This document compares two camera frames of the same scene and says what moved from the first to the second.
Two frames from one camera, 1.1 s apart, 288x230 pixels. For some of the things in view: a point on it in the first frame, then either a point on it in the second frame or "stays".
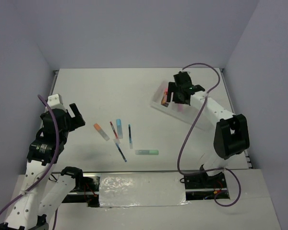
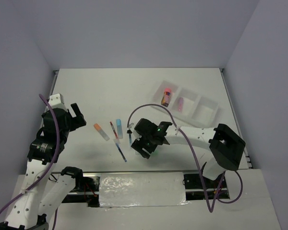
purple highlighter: [180, 108] stays
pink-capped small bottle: [164, 100] stays
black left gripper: [78, 115] stays
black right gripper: [173, 87] → [138, 145]
